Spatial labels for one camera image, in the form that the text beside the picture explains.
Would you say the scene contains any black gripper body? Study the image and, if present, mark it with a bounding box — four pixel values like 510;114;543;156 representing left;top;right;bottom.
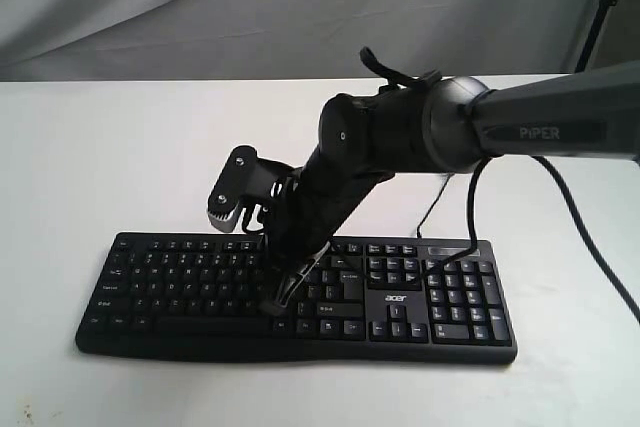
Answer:
265;171;394;272

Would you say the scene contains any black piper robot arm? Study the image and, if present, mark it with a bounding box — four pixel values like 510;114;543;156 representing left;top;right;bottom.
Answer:
261;48;639;315

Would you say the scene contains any black acer keyboard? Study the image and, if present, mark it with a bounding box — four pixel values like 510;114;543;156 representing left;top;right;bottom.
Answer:
75;232;518;365

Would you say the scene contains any grey backdrop cloth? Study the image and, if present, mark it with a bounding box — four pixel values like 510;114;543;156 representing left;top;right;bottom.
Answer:
1;0;607;81

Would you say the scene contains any black tripod stand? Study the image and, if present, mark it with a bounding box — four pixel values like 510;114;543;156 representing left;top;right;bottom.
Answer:
574;0;619;73

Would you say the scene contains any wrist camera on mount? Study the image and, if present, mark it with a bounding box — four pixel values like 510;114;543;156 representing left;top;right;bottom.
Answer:
207;145;295;234

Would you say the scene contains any black usb cable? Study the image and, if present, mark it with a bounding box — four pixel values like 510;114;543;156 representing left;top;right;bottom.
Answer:
414;174;451;239

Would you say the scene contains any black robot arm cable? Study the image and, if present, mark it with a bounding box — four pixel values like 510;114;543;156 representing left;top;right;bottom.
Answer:
419;155;640;318

